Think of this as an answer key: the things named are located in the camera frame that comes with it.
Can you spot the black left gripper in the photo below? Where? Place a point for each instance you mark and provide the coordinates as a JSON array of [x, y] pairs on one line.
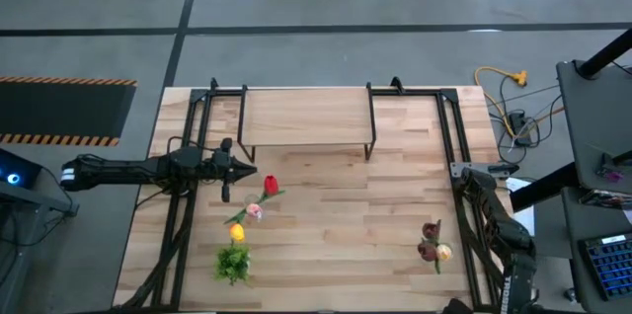
[[217, 168]]

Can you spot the black power strip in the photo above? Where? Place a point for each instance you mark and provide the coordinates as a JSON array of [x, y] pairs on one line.
[[518, 124]]

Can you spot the grey metal bracket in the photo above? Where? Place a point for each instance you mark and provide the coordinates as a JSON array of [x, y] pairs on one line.
[[461, 167]]

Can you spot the black table rig frame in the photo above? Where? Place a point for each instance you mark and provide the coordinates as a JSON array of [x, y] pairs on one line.
[[415, 92]]

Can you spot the green leafy plant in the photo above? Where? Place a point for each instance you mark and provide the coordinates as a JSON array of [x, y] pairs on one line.
[[232, 264]]

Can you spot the white paper sheet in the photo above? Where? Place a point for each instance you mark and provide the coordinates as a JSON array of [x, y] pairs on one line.
[[526, 217]]

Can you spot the blue backlit keyboard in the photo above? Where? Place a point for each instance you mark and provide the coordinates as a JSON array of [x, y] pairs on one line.
[[612, 267]]

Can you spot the black metal pole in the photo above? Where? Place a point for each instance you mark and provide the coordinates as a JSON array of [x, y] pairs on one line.
[[543, 188], [607, 54]]

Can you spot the pink peach tulip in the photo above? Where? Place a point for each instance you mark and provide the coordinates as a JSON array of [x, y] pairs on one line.
[[255, 211]]

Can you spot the pale yellow tulip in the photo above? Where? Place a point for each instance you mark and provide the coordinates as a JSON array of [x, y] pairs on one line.
[[444, 253]]

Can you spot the wooden shelf with black frame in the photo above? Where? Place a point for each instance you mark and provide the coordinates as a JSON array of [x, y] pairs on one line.
[[306, 116]]

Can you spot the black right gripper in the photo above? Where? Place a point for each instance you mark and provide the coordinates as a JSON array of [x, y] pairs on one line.
[[457, 307]]

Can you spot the computer with blue light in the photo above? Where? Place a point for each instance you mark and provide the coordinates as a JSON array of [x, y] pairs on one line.
[[20, 171]]

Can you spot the black hazard-striped floor mat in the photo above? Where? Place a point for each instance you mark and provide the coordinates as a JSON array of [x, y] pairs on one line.
[[59, 109]]

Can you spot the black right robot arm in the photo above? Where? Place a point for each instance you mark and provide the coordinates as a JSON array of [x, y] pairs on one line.
[[498, 227]]

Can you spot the dark maroon tulip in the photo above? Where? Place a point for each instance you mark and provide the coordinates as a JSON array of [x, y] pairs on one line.
[[432, 231], [426, 252]]

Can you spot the red tulip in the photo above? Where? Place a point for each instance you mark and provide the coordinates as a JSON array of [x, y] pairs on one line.
[[270, 184]]

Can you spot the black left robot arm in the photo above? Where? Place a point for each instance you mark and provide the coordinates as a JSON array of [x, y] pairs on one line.
[[123, 172]]

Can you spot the black desk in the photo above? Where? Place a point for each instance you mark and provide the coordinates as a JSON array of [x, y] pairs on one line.
[[573, 255], [602, 121]]

